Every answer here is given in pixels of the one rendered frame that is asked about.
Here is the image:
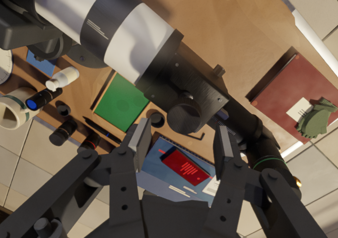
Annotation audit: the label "red card with stripes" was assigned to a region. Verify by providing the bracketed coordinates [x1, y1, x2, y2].
[158, 148, 211, 187]

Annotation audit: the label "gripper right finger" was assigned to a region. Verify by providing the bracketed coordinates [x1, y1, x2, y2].
[207, 124, 329, 238]

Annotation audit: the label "maroon book with white label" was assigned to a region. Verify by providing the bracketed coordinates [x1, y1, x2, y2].
[250, 53, 338, 145]

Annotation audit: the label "dark grey round mount base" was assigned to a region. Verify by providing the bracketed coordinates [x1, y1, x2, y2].
[66, 44, 113, 69]

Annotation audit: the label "small black lock screw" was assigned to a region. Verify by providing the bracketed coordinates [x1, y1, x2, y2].
[212, 64, 226, 78]

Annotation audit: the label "black torch with blue lens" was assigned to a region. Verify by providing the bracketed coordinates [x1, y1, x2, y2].
[25, 87, 64, 112]

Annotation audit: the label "black eyepiece with red ring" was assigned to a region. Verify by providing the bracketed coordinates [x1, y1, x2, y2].
[77, 130, 102, 154]

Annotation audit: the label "blue cloth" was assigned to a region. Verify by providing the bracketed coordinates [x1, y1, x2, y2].
[25, 49, 58, 78]

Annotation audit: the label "green foam tray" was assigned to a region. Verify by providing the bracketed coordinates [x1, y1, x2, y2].
[92, 71, 150, 133]

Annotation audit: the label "white bottle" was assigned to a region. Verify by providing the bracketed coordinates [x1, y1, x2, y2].
[45, 66, 80, 92]

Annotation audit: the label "black drawtube with scale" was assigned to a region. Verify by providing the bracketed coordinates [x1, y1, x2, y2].
[211, 98, 264, 146]

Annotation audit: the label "black ribbed focus knob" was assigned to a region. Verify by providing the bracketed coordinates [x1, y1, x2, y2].
[166, 93, 203, 135]

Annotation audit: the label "white and black telescope tube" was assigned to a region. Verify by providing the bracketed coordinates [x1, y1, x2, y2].
[34, 0, 230, 125]

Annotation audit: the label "white paper card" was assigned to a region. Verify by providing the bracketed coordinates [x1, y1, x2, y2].
[201, 175, 221, 197]

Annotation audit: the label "green gloves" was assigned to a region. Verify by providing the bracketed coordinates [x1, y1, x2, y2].
[295, 97, 338, 139]

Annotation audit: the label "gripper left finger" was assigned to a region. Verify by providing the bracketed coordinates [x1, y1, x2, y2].
[0, 117, 153, 238]

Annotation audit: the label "black hex key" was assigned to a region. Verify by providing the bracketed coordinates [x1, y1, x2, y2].
[186, 132, 206, 141]

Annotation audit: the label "blue spiral notebook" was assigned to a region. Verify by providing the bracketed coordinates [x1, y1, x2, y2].
[135, 135, 217, 206]

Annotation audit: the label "black pen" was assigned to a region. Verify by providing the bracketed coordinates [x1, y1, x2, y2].
[82, 116, 122, 145]

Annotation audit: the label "white mug with green stripe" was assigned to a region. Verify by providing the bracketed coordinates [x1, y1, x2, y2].
[0, 86, 43, 130]

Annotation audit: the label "dark grey telescope mount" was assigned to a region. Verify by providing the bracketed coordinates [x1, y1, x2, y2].
[0, 0, 78, 62]

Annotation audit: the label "small black cap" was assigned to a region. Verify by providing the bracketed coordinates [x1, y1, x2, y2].
[149, 111, 166, 129]
[56, 102, 72, 117]

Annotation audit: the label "black diagonal with green ring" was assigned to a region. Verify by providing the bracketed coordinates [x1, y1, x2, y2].
[240, 135, 303, 200]

